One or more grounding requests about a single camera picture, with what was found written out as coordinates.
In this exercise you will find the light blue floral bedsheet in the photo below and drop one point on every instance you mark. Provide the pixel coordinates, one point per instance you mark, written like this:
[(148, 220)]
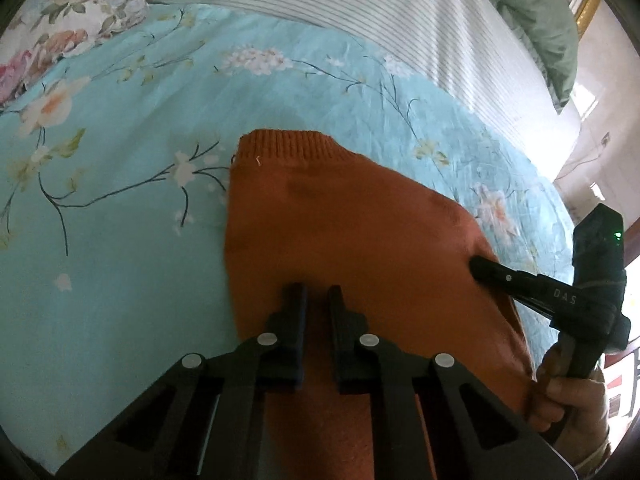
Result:
[(125, 260)]

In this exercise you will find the green cloth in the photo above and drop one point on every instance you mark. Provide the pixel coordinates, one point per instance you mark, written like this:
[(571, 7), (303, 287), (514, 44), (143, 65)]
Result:
[(540, 20)]

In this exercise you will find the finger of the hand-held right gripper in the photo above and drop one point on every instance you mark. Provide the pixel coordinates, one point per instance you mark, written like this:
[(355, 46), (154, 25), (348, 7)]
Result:
[(500, 271)]

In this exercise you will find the person's right hand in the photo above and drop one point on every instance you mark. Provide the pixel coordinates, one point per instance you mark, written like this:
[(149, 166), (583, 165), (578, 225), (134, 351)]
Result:
[(570, 410)]

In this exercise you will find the orange knit sweater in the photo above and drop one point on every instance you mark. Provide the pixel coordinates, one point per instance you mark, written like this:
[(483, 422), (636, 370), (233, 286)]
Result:
[(350, 220)]

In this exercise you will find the floral pink pillow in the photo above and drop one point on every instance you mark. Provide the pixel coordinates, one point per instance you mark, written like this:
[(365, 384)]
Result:
[(65, 35)]

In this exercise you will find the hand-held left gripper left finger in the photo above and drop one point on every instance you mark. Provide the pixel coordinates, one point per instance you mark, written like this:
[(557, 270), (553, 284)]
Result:
[(299, 350)]

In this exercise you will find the gold framed painting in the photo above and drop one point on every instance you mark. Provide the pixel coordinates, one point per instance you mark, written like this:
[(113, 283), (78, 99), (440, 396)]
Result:
[(586, 7)]

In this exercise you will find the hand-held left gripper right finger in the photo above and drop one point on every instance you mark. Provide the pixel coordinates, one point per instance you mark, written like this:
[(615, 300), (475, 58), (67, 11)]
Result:
[(340, 355)]

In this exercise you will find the white striped quilt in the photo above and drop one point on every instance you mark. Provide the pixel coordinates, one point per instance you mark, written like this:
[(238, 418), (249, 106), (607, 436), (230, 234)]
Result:
[(425, 20)]

